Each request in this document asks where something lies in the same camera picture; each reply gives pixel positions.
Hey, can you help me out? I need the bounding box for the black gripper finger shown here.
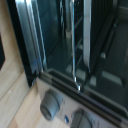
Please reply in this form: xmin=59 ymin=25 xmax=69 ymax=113
xmin=0 ymin=42 xmax=6 ymax=72

